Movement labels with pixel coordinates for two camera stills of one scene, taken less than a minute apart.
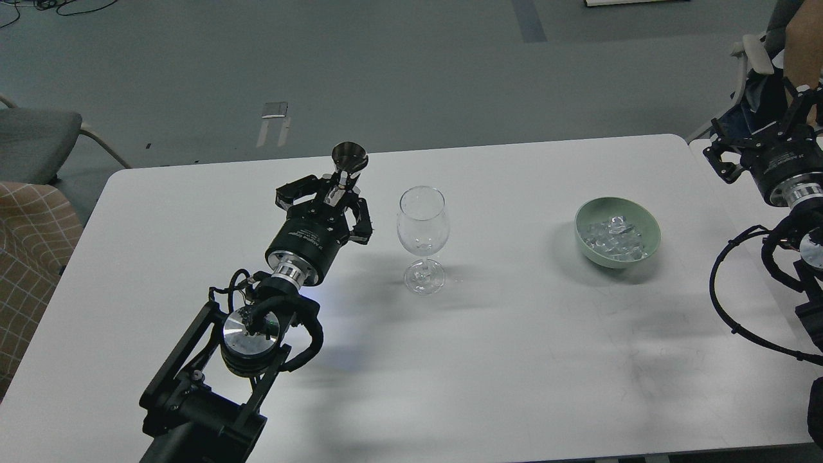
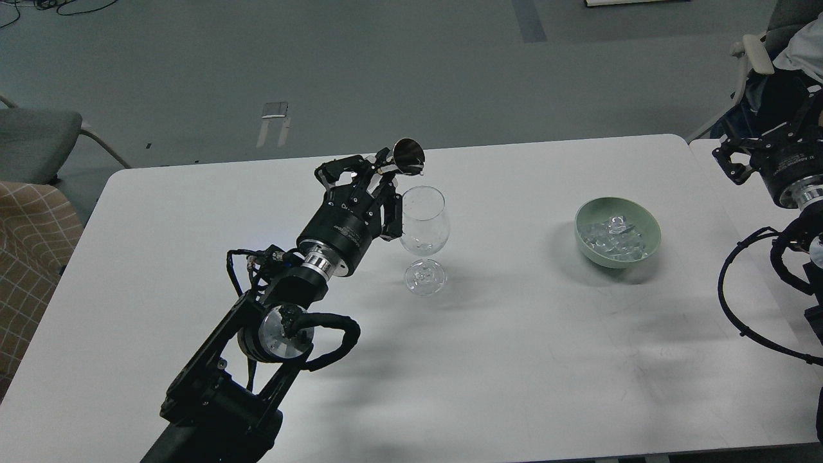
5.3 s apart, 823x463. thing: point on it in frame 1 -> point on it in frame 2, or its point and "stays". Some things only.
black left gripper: (307, 240) -> (337, 236)
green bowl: (615, 231) stays
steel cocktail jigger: (350, 157) -> (409, 157)
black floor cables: (45, 4) stays
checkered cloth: (40, 227) stays
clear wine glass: (423, 229) stays
